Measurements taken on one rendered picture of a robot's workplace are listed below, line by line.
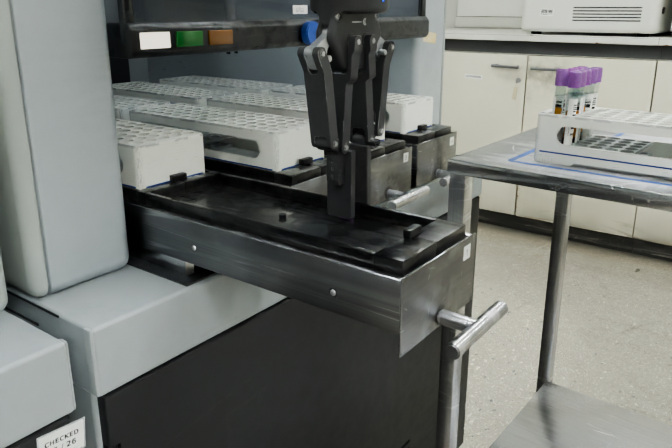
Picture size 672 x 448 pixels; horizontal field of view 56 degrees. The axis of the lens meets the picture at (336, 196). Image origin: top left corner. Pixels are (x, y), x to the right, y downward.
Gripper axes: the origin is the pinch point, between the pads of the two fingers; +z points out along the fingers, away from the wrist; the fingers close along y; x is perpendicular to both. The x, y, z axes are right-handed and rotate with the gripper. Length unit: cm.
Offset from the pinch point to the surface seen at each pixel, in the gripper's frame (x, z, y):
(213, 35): -17.6, -14.0, 1.2
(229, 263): -6.2, 6.9, 11.3
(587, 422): 14, 56, -57
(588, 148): 15.6, -0.2, -28.8
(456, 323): 15.2, 9.3, 5.3
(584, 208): -34, 68, -224
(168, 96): -54, -2, -21
